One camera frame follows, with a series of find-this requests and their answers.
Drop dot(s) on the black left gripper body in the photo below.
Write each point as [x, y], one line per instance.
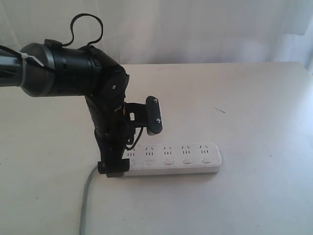
[111, 129]

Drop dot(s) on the white five-outlet power strip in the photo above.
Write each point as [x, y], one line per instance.
[170, 159]

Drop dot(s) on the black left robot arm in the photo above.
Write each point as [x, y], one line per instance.
[49, 69]

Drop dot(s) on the white sheer curtain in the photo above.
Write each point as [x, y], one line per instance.
[168, 31]

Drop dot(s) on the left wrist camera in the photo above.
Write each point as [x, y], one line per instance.
[154, 125]

